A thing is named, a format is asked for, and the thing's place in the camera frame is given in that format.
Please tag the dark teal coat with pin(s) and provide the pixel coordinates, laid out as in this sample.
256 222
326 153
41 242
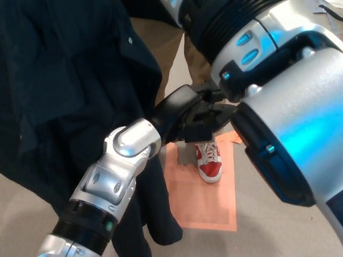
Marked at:
53 80

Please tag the khaki trousers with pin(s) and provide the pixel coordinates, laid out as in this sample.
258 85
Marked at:
174 53

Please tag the orange floor tape rectangle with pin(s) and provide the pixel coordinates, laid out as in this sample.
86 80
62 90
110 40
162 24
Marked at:
203 208

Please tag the robot left silver arm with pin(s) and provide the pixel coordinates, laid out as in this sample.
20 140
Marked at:
107 182

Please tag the crumpled orange tape scrap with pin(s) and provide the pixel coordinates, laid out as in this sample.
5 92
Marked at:
231 137

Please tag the blue floor tape outline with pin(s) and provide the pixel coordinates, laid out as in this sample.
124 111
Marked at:
333 20

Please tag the robot right silver arm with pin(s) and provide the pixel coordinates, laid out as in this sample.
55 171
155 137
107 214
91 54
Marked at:
294 93

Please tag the red and white sneaker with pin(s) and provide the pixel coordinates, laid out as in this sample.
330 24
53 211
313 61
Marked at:
210 168

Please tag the robot left black hand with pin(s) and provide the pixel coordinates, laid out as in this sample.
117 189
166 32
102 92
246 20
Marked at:
177 112

